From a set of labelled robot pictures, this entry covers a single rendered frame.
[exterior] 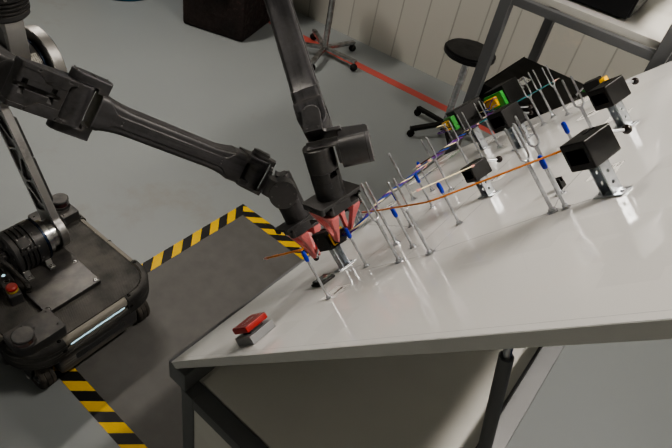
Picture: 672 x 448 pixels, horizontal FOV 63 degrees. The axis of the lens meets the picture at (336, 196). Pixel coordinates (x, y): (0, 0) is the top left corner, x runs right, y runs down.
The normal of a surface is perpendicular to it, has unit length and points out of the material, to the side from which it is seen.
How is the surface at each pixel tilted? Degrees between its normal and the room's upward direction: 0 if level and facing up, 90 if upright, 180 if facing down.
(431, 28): 90
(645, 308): 51
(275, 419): 0
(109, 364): 0
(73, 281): 0
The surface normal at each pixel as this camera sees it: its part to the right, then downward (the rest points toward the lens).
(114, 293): 0.16, -0.75
